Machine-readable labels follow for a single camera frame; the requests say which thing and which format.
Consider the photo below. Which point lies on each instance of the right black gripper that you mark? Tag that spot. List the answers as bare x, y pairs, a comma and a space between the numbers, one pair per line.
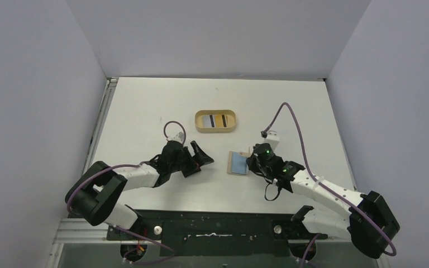
252, 163

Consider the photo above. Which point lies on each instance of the left side aluminium rail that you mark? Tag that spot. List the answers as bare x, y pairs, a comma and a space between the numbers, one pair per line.
101, 118

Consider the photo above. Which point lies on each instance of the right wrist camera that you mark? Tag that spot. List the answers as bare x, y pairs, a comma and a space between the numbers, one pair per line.
270, 137

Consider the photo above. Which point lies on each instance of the yellow striped card in tray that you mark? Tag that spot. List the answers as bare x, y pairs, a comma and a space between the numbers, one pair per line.
220, 120

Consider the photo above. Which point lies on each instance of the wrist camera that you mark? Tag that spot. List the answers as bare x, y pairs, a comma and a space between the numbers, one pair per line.
270, 137
179, 137

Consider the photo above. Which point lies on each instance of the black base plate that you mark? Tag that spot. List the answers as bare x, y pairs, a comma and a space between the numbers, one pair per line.
221, 234

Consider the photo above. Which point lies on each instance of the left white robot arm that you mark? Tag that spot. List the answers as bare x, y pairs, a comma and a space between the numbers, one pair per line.
95, 196

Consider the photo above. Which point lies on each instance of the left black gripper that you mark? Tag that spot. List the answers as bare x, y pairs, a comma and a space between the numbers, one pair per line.
189, 162

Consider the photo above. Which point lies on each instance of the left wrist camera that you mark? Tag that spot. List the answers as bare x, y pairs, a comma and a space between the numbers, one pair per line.
179, 137

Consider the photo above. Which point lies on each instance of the white striped card in tray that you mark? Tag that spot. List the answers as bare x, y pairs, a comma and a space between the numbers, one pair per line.
208, 121

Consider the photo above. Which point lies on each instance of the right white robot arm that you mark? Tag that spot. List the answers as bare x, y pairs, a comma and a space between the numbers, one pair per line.
364, 219

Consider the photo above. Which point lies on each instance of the aluminium frame rail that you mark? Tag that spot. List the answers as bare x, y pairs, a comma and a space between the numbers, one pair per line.
78, 244

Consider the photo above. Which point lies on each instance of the beige leather card holder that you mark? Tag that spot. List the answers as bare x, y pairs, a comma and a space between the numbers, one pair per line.
229, 158

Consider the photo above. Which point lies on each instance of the oval wooden tray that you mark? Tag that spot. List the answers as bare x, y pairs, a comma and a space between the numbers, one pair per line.
231, 121

